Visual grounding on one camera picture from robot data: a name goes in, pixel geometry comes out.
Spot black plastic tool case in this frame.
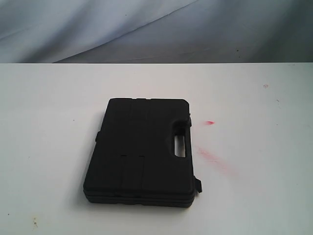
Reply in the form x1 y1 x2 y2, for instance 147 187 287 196
83 98 202 208

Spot white backdrop cloth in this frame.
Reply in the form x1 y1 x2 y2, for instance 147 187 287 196
0 0 313 63

